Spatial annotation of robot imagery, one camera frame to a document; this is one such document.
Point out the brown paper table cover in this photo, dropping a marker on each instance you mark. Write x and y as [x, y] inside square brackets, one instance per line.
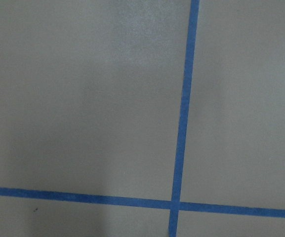
[142, 118]

